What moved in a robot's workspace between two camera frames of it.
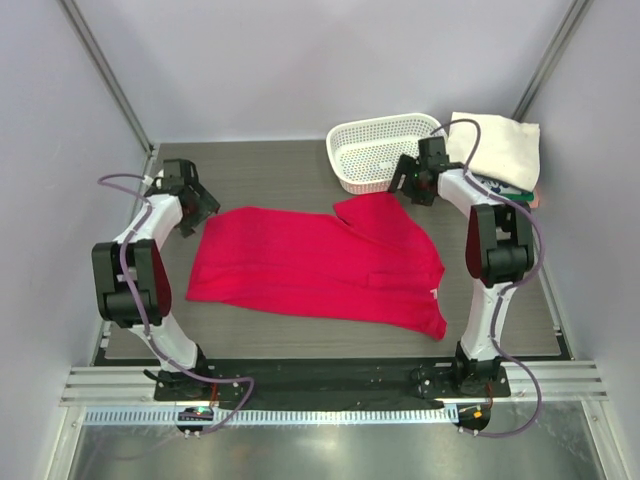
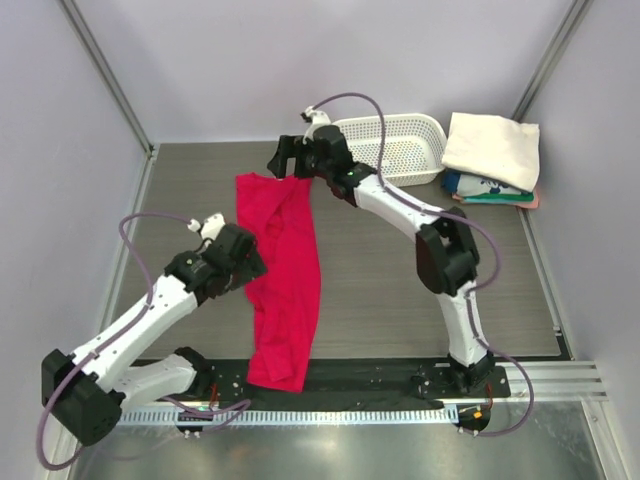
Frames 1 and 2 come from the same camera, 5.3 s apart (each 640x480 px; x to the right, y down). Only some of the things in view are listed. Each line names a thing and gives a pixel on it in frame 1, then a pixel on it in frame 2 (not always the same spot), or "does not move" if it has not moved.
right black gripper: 405,164 to 287,150
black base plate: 330,383 does not move
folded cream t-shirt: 508,149 does not move
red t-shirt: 381,269 to 285,302
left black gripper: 206,206 to 253,268
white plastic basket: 364,157 does not move
